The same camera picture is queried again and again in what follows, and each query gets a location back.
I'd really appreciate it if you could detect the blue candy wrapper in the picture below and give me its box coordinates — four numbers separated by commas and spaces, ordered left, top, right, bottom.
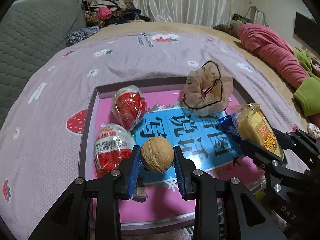
217, 115, 242, 143

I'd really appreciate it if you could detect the brown walnut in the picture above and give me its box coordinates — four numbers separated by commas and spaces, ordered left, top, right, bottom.
140, 137, 174, 174

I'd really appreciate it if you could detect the beige mesh scrunchie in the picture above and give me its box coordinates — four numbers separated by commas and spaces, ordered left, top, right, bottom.
182, 59, 234, 116

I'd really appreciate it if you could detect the red white chocolate egg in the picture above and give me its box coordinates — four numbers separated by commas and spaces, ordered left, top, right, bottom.
111, 85, 148, 131

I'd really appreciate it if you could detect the green blanket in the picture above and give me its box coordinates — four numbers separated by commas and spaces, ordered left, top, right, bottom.
293, 47, 319, 117

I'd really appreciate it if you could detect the lilac strawberry print sheet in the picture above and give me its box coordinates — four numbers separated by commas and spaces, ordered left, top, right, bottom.
1, 33, 300, 239

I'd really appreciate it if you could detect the pink quilt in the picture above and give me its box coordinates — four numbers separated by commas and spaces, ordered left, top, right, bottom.
238, 23, 309, 89

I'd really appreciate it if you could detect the white satin curtain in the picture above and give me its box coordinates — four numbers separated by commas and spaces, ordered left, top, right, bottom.
130, 0, 233, 27

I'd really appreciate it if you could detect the blue patterned cloth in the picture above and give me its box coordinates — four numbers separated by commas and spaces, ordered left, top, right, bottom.
66, 25, 99, 47

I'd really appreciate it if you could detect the grey quilted headboard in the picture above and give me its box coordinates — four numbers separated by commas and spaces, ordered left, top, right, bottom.
1, 0, 86, 122

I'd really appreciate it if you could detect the pile of clothes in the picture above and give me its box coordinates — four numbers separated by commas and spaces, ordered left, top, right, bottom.
81, 0, 153, 28

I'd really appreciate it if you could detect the black wall television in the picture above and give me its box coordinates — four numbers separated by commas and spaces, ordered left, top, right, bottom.
293, 12, 320, 53

